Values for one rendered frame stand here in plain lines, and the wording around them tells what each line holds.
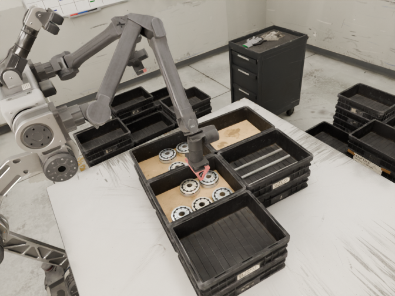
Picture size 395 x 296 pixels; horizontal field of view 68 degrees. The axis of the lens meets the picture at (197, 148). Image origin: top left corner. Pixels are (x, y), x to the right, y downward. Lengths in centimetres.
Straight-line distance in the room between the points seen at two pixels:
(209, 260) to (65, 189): 107
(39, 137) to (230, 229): 85
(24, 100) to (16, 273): 183
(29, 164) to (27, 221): 157
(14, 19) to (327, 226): 368
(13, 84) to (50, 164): 36
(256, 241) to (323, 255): 32
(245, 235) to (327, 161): 79
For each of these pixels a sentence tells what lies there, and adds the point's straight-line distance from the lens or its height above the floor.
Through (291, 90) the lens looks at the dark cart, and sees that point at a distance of 328.
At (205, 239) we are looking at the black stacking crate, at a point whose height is 83.
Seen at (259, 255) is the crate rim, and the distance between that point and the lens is 119.
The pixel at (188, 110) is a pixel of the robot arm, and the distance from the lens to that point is 113.
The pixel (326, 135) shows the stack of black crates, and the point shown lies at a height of 27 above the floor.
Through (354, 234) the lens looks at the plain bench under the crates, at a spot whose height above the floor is 70.
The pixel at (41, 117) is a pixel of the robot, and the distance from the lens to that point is 103.
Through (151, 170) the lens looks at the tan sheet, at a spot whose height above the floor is 83.
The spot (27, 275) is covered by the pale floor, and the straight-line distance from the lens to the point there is 268.
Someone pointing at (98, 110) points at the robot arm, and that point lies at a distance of 104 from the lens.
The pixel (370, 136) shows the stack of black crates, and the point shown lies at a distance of 254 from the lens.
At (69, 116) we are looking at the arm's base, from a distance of 105.
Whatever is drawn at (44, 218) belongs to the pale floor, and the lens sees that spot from 297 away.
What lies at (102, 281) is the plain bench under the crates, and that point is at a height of 70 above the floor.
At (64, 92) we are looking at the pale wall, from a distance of 437.
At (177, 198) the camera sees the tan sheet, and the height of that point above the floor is 83.
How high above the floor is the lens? 195
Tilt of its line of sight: 39 degrees down
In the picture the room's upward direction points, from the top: 8 degrees counter-clockwise
